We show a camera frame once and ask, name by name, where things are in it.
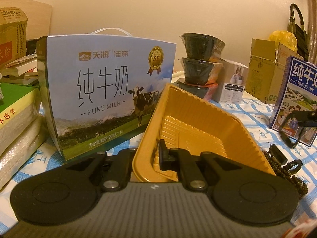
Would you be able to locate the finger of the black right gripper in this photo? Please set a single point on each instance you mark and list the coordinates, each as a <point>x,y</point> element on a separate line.
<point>305,118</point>

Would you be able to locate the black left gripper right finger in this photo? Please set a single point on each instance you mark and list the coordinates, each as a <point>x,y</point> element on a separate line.
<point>239,192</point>

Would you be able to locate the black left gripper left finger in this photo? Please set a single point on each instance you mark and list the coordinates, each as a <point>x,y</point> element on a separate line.
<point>67,193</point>

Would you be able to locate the golden plastic tray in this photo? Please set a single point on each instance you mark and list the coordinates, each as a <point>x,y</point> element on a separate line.
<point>186,121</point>

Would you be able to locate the dark blue milk carton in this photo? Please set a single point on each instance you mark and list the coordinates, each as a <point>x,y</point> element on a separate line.
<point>297,93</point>

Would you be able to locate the blue checked tablecloth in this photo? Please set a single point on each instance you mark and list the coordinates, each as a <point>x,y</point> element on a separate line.
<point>253,114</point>

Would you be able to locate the lower clear rice bag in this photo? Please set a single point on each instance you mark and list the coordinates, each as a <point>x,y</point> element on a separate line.
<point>22,148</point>

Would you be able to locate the open brown cardboard box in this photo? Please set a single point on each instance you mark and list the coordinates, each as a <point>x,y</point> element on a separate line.
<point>266,69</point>

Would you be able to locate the yellow plastic bag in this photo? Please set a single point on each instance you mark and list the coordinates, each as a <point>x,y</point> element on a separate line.
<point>285,38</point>

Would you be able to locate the small white product box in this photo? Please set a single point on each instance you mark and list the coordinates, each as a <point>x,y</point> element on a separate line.
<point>231,82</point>

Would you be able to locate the green top rice bag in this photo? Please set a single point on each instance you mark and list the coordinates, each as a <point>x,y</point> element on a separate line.
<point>20,106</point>

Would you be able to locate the bottom red noodle bowl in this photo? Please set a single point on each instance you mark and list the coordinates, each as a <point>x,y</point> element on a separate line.
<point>202,91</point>

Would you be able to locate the light blue pure milk carton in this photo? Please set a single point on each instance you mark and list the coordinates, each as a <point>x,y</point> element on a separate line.
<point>100,86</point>

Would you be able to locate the middle orange noodle bowl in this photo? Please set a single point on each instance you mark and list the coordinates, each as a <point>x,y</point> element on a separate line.
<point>200,72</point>

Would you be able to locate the top black noodle bowl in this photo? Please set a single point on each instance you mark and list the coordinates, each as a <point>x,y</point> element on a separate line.
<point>202,47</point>

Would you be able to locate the stacked paper books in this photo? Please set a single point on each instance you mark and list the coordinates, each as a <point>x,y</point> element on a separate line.
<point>22,71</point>

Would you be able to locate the brown printed cardboard box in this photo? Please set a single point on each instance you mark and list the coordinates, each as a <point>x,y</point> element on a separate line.
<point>13,35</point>

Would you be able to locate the wooden board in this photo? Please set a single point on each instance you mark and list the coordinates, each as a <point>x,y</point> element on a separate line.
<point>38,14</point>

